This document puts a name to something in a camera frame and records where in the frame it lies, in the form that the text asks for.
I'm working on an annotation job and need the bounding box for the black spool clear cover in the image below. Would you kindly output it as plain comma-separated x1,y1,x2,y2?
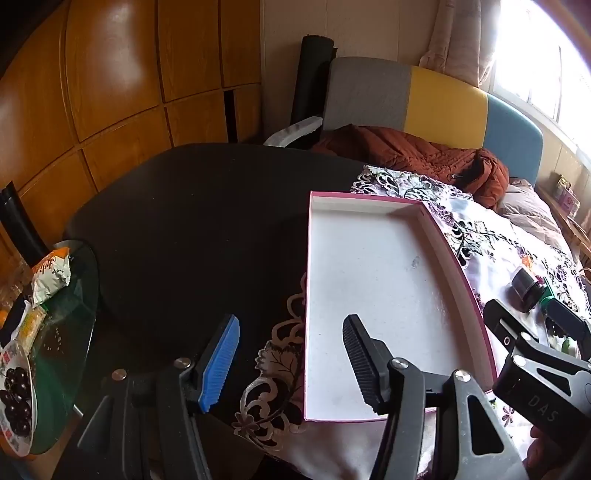
511,267,547,312

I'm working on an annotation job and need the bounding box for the person's right hand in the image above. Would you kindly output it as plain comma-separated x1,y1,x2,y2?
524,426,560,479

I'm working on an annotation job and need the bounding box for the pink white shallow tray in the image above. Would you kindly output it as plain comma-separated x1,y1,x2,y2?
304,192,497,423

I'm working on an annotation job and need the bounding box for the floral embroidered white tablecloth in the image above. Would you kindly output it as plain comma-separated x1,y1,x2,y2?
232,166,590,479

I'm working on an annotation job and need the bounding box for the wooden side shelf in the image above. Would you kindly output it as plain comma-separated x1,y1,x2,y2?
535,186,590,258

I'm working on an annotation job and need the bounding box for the round glass side table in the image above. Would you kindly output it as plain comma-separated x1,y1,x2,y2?
30,240,99,455

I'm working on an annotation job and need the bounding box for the pinkish grey blanket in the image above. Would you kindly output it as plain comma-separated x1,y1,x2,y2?
497,178,564,246

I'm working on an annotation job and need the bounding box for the purple gift box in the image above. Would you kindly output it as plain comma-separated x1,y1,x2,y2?
553,175,580,218

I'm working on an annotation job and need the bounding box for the orange white snack bag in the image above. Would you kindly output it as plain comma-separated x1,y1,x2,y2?
32,246,71,308

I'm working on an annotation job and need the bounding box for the plate of dark cherries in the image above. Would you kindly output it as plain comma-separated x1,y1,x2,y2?
1,340,37,458

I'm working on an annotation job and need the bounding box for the rust brown quilted jacket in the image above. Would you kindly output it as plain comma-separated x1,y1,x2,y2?
311,124,510,208

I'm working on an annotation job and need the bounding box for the white curved armrest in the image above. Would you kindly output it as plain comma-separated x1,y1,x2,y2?
263,116,324,148

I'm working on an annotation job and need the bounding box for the grey yellow blue sofa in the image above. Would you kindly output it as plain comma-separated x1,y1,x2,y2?
322,57,543,184

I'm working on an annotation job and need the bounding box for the black rolled mat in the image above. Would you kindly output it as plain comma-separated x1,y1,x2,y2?
290,35,337,125

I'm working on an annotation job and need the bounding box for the beige curtain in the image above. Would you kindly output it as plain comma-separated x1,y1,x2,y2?
419,0,501,88

